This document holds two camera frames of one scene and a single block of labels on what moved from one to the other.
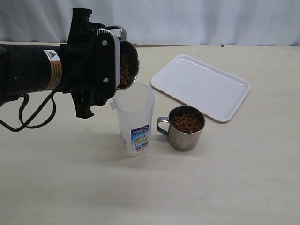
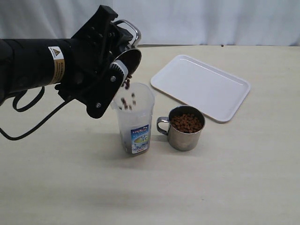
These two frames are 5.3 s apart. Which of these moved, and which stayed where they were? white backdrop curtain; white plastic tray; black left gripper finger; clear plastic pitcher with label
Moved: black left gripper finger
Stayed: clear plastic pitcher with label; white backdrop curtain; white plastic tray
